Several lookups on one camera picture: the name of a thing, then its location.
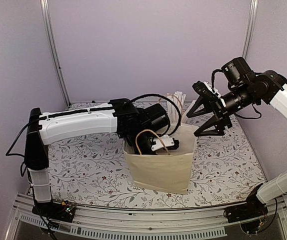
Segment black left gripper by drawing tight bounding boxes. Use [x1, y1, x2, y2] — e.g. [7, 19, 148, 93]
[126, 127, 161, 172]

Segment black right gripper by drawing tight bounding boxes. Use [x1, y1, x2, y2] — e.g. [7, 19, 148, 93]
[187, 81, 258, 136]

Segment cream paper bag with handles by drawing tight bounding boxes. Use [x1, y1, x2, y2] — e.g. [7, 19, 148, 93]
[122, 117, 197, 195]

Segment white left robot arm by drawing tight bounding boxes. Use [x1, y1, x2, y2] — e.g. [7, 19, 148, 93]
[22, 98, 170, 217]

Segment bundle of white wrapped straws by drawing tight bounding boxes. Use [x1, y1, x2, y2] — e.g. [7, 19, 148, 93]
[165, 91, 196, 124]

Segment floral patterned table mat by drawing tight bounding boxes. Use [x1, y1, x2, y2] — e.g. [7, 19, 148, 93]
[33, 101, 269, 210]

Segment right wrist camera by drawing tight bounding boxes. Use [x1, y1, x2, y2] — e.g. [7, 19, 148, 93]
[192, 81, 221, 102]

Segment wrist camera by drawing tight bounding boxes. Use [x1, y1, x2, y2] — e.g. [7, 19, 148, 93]
[151, 135, 180, 152]
[192, 81, 221, 102]

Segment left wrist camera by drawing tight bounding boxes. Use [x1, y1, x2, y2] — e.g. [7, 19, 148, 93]
[151, 135, 180, 152]

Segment front aluminium rail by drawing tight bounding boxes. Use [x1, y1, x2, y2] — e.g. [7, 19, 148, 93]
[6, 194, 287, 240]

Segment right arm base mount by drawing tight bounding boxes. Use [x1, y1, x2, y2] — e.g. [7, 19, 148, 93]
[223, 183, 268, 235]

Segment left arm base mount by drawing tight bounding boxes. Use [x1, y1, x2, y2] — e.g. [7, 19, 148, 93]
[32, 199, 76, 223]

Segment right aluminium frame post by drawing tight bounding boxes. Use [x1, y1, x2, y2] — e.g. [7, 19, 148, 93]
[242, 0, 259, 60]

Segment aluminium frame post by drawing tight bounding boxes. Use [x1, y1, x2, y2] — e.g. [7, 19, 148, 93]
[40, 0, 71, 107]
[242, 0, 259, 60]

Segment left aluminium frame post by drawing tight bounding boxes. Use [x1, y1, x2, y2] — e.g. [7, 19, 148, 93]
[40, 0, 71, 107]

